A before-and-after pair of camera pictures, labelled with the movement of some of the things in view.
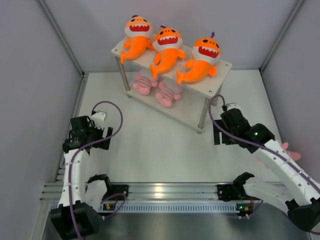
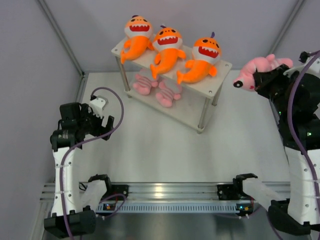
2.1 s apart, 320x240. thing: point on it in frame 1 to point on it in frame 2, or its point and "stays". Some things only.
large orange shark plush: (207, 52) stays
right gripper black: (216, 135) to (262, 79)
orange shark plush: (167, 41) stays
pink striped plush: (169, 90) stays
